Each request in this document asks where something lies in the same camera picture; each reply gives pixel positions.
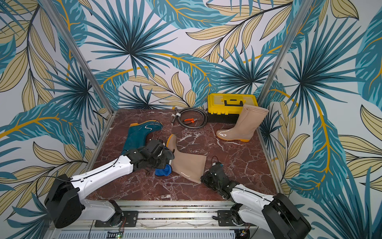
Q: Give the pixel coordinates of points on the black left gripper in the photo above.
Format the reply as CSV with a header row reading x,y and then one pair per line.
x,y
164,159

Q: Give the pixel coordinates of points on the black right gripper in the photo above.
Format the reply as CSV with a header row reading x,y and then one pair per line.
x,y
213,174

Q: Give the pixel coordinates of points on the blue grey cloth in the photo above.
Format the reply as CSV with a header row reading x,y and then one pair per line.
x,y
164,172

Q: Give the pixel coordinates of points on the teal rubber boot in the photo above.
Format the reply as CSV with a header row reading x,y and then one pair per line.
x,y
138,132

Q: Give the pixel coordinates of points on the beige boot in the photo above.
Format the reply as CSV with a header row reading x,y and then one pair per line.
x,y
248,121
189,166

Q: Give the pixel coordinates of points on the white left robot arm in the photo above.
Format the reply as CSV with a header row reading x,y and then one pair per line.
x,y
67,201

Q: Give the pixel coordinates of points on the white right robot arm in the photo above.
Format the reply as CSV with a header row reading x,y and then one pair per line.
x,y
274,214

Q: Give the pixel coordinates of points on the yellow black toolbox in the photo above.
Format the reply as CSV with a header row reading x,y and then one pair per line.
x,y
226,108

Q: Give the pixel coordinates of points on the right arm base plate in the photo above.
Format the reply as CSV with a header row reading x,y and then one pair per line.
x,y
231,218

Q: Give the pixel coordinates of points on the red handled pliers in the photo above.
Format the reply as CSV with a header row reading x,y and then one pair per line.
x,y
190,120

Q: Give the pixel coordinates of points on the aluminium front rail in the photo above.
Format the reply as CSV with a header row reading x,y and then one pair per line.
x,y
178,213

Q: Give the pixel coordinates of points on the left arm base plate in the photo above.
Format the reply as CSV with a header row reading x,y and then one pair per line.
x,y
125,219

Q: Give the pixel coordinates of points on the left aluminium frame post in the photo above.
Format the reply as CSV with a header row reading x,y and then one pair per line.
x,y
53,14

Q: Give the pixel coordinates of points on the aluminium frame post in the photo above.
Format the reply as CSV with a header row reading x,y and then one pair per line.
x,y
53,14
297,22

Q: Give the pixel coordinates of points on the right aluminium frame post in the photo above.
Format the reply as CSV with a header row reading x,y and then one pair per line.
x,y
297,22

